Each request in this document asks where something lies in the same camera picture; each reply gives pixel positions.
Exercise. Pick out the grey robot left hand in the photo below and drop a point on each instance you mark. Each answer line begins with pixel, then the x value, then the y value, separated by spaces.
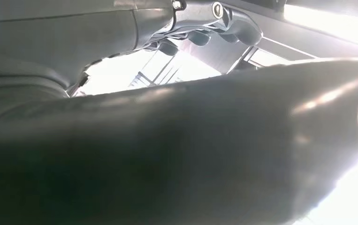
pixel 166 149

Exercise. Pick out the window with dark frame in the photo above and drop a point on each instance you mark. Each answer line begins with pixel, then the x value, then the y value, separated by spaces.
pixel 119 71

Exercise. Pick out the bright ceiling light strip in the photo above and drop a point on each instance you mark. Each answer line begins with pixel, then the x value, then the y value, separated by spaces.
pixel 337 24

